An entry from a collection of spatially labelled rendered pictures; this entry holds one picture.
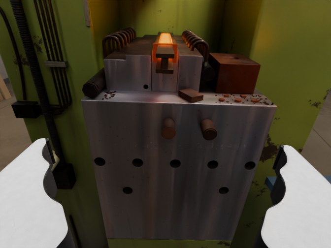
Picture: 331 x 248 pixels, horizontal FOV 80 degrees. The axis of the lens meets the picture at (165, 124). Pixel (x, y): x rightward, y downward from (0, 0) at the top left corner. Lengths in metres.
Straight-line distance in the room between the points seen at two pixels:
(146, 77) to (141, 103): 0.07
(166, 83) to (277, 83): 0.35
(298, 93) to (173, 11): 0.54
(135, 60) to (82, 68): 0.22
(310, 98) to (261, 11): 0.30
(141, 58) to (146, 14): 0.49
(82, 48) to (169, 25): 0.42
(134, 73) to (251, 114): 0.25
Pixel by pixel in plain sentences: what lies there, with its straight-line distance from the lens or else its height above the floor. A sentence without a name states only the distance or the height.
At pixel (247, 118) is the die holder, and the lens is 0.43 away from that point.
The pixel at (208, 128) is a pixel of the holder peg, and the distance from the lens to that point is 0.37.
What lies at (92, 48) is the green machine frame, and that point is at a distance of 0.59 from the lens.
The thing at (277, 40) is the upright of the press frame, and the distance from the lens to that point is 0.63.
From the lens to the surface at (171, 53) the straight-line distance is 0.31.
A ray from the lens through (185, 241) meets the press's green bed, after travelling 0.70.
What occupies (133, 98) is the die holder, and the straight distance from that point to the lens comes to 0.40.
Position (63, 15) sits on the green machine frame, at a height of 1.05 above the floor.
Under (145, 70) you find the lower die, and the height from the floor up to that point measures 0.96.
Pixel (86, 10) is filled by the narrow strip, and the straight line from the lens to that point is 0.58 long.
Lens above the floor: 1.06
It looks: 29 degrees down
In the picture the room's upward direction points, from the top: 2 degrees clockwise
